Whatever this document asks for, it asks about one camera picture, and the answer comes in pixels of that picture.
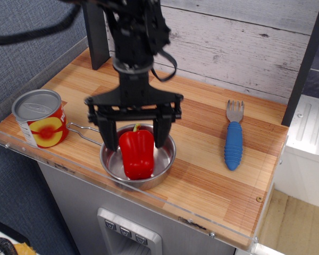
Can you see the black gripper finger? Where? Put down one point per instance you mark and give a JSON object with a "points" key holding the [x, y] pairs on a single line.
{"points": [[161, 130], [108, 132]]}

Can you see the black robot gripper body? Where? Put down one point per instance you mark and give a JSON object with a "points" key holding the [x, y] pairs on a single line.
{"points": [[134, 99]]}

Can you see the red toy bell pepper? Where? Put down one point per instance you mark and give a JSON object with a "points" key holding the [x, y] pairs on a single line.
{"points": [[137, 149]]}

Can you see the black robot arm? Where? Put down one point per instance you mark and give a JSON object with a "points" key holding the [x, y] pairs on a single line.
{"points": [[139, 32]]}

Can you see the small stainless steel pan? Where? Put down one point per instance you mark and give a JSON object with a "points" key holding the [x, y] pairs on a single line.
{"points": [[112, 161]]}

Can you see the orange toy food can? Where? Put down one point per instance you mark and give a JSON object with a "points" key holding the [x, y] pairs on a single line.
{"points": [[41, 117]]}

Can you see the grey toy fridge cabinet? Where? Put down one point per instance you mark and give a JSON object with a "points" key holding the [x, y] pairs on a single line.
{"points": [[94, 215]]}

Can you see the silver dispenser button panel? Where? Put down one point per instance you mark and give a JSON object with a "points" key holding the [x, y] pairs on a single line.
{"points": [[127, 232]]}

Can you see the yellow object at corner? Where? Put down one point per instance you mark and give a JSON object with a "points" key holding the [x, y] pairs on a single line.
{"points": [[24, 249]]}

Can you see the white toy sink counter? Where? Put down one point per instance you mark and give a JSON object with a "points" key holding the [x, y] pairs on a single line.
{"points": [[297, 173]]}

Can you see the blue handled toy fork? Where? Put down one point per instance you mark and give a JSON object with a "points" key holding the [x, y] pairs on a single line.
{"points": [[234, 141]]}

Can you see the dark grey left post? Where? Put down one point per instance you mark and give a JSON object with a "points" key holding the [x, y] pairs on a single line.
{"points": [[96, 34]]}

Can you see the dark grey post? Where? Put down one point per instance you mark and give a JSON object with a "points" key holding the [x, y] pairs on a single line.
{"points": [[96, 34], [306, 65]]}

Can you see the dark grey right post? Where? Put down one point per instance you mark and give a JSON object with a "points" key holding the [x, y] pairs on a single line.
{"points": [[306, 65]]}

